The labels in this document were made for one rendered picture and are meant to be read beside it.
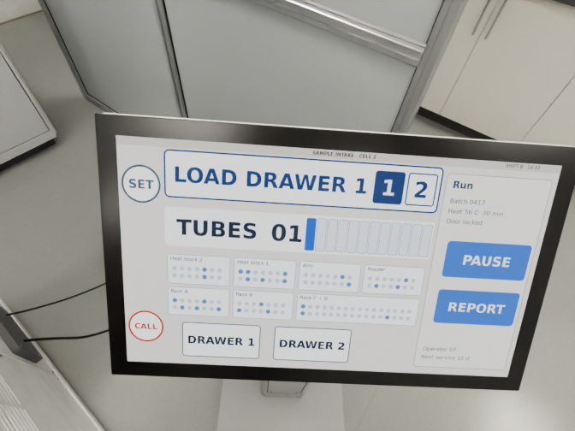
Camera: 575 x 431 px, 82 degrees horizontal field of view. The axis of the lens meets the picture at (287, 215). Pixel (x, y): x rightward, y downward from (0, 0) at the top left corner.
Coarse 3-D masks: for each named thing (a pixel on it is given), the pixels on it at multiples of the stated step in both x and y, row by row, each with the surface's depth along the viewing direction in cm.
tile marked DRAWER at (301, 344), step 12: (276, 336) 40; (288, 336) 40; (300, 336) 40; (312, 336) 40; (324, 336) 40; (336, 336) 40; (348, 336) 40; (276, 348) 41; (288, 348) 41; (300, 348) 41; (312, 348) 41; (324, 348) 41; (336, 348) 41; (348, 348) 41; (276, 360) 41; (288, 360) 41; (300, 360) 41; (312, 360) 41; (324, 360) 41; (336, 360) 41; (348, 360) 41
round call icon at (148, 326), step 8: (128, 312) 39; (136, 312) 39; (144, 312) 39; (152, 312) 39; (160, 312) 39; (128, 320) 39; (136, 320) 39; (144, 320) 39; (152, 320) 39; (160, 320) 39; (128, 328) 40; (136, 328) 40; (144, 328) 40; (152, 328) 40; (160, 328) 40; (128, 336) 40; (136, 336) 40; (144, 336) 40; (152, 336) 40; (160, 336) 40
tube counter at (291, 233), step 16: (272, 224) 37; (288, 224) 37; (304, 224) 37; (320, 224) 37; (336, 224) 37; (352, 224) 37; (368, 224) 37; (384, 224) 37; (400, 224) 37; (416, 224) 37; (432, 224) 37; (272, 240) 37; (288, 240) 37; (304, 240) 37; (320, 240) 38; (336, 240) 38; (352, 240) 38; (368, 240) 38; (384, 240) 38; (400, 240) 38; (416, 240) 38; (368, 256) 38; (384, 256) 38; (400, 256) 38; (416, 256) 38
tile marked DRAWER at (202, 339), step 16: (192, 336) 40; (208, 336) 40; (224, 336) 40; (240, 336) 40; (256, 336) 40; (192, 352) 40; (208, 352) 41; (224, 352) 41; (240, 352) 41; (256, 352) 41
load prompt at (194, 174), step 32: (192, 160) 35; (224, 160) 35; (256, 160) 35; (288, 160) 35; (320, 160) 35; (192, 192) 36; (224, 192) 36; (256, 192) 36; (288, 192) 36; (320, 192) 36; (352, 192) 36; (384, 192) 36; (416, 192) 36
